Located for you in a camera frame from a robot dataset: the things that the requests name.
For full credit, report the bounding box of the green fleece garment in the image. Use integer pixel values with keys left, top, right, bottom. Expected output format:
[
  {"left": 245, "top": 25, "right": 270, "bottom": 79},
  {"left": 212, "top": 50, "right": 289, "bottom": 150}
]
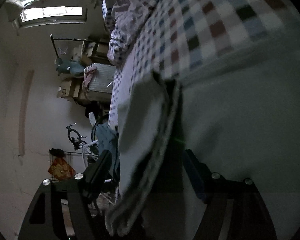
[{"left": 106, "top": 41, "right": 300, "bottom": 239}]

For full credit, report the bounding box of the white bicycle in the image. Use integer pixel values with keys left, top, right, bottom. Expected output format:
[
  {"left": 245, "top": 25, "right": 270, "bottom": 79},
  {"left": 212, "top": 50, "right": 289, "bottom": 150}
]
[{"left": 66, "top": 113, "right": 116, "bottom": 201}]

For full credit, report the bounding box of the checkered crumpled quilt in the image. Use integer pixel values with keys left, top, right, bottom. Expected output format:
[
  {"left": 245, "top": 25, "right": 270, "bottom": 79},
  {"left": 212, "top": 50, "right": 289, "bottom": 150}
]
[{"left": 102, "top": 0, "right": 159, "bottom": 67}]

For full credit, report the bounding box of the cardboard boxes pile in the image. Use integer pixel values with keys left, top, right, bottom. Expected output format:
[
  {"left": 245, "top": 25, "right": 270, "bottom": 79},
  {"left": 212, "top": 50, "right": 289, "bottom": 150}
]
[{"left": 50, "top": 35, "right": 115, "bottom": 105}]

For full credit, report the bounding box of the teal bag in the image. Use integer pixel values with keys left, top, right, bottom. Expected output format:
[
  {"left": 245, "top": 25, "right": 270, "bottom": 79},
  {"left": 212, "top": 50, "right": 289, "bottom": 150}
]
[{"left": 55, "top": 57, "right": 84, "bottom": 77}]

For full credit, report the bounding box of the checkered bed sheet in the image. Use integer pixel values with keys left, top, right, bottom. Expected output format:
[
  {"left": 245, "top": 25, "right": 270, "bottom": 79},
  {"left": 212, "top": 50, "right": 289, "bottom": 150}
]
[{"left": 109, "top": 0, "right": 300, "bottom": 126}]

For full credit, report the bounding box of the red paper decoration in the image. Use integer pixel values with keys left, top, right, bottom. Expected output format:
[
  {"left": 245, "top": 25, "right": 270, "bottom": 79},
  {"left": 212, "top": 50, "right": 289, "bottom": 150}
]
[{"left": 48, "top": 158, "right": 76, "bottom": 181}]

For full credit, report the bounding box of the black clothes rack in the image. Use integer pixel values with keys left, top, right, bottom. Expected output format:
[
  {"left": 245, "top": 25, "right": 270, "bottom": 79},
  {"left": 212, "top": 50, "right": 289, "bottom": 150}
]
[{"left": 50, "top": 34, "right": 100, "bottom": 66}]

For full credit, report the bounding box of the bright window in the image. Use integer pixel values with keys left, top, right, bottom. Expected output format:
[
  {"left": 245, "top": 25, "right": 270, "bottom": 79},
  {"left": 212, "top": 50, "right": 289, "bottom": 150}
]
[{"left": 12, "top": 0, "right": 100, "bottom": 28}]

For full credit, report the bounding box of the pink cloth on box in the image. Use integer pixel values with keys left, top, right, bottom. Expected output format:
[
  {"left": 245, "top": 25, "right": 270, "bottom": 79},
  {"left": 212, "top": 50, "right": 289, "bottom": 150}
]
[{"left": 82, "top": 64, "right": 97, "bottom": 88}]

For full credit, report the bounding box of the blue cloth on bicycle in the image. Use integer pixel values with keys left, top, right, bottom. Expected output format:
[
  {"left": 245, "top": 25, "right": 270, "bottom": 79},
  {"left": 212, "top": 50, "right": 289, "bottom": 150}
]
[{"left": 96, "top": 123, "right": 120, "bottom": 180}]

